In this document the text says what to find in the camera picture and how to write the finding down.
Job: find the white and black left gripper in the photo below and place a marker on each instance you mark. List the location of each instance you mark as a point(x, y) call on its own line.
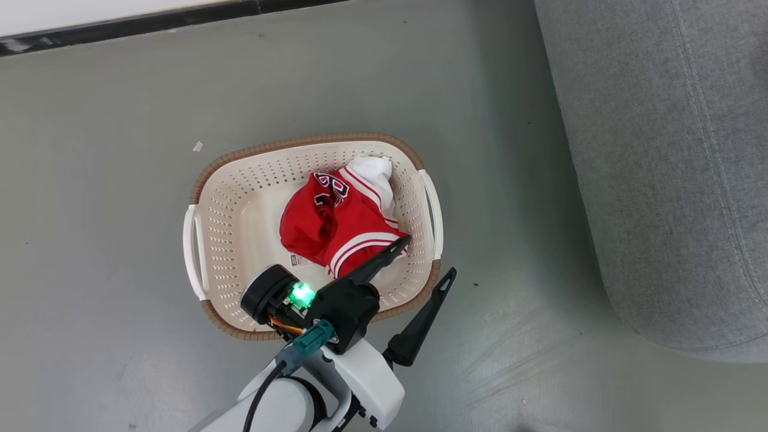
point(354, 336)

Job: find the red jersey with black number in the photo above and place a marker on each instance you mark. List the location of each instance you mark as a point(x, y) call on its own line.
point(351, 225)

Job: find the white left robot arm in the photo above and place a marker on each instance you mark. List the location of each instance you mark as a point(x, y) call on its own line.
point(282, 402)

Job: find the grey fabric sofa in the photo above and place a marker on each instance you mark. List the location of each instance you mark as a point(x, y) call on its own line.
point(672, 168)

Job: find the white basket label sticker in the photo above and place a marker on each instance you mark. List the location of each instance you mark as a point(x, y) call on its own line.
point(300, 260)

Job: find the cream perforated plastic laundry basket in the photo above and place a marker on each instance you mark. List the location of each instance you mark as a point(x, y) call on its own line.
point(246, 210)

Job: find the black wall baseboard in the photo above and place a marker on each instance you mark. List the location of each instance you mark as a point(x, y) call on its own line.
point(150, 21)

